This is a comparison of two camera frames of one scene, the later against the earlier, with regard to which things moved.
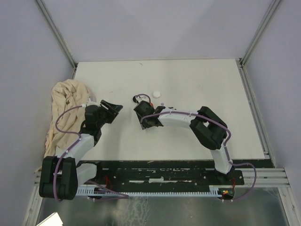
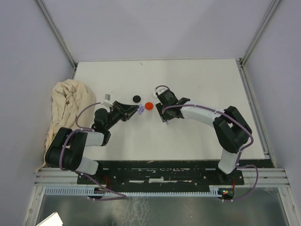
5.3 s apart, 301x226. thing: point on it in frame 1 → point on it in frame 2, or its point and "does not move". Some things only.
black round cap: (137, 99) does not move
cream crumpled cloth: (69, 97) does not move
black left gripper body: (106, 116) → (118, 112)
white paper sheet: (54, 220) does not move
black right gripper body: (145, 124) → (167, 115)
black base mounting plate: (165, 173) does not move
